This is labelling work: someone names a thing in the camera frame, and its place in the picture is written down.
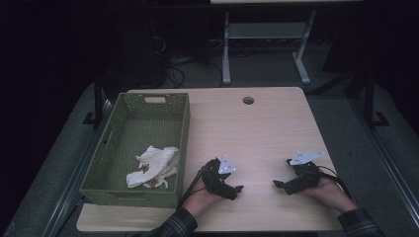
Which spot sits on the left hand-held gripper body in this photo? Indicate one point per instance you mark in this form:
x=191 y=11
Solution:
x=212 y=179

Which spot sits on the person's left hand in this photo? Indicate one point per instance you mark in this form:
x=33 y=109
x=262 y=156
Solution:
x=199 y=202

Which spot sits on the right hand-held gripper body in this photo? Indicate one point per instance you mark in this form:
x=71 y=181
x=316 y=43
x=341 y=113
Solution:
x=304 y=177

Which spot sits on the aluminium rail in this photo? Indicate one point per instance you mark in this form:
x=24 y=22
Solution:
x=70 y=191
x=392 y=174

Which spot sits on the green woven basket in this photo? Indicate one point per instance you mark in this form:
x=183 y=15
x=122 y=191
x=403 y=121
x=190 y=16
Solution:
x=145 y=131

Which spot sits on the black metal stand post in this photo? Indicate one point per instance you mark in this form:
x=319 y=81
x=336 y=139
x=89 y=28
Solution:
x=98 y=98
x=369 y=98

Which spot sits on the white cloth with brown print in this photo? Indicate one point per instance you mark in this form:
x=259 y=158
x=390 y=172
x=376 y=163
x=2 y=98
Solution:
x=158 y=163

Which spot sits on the person's right hand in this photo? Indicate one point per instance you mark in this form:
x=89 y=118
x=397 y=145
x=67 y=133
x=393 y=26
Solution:
x=331 y=196

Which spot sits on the white metal table frame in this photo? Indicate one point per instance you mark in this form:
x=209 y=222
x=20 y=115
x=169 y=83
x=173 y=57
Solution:
x=267 y=30

